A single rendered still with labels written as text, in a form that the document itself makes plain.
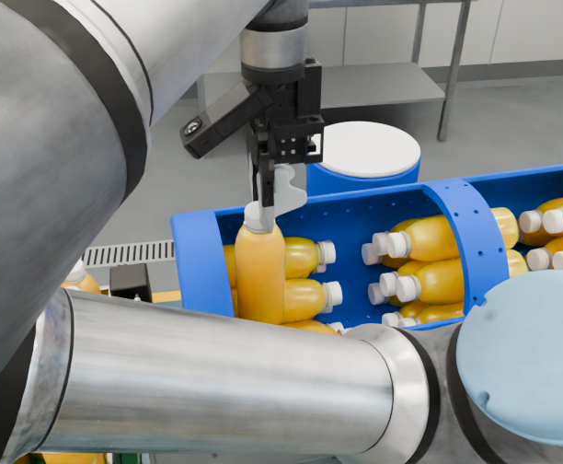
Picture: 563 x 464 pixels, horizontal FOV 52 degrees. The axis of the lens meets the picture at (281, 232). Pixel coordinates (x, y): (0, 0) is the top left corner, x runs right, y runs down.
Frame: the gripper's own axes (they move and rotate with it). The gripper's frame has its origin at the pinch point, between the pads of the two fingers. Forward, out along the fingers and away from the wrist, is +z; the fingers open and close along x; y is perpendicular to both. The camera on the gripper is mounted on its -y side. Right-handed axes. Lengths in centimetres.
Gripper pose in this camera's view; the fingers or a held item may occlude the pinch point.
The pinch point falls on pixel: (259, 214)
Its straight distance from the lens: 74.2
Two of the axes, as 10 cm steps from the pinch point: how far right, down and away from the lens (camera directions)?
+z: 0.1, 8.1, 5.9
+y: 9.7, -1.4, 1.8
